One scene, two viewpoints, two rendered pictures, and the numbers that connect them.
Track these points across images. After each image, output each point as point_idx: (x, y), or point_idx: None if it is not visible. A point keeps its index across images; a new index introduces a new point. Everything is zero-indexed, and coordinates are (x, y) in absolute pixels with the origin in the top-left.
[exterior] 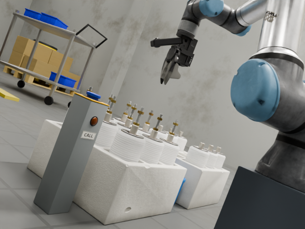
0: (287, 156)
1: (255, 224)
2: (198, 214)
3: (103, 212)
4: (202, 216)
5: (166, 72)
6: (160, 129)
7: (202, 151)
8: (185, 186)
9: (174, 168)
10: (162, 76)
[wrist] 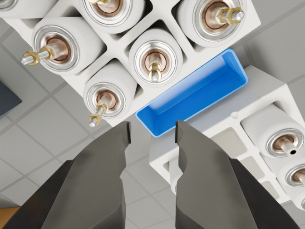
0: None
1: None
2: (144, 138)
3: None
4: (140, 141)
5: (114, 147)
6: (281, 146)
7: (173, 184)
8: (160, 136)
9: (80, 95)
10: (181, 136)
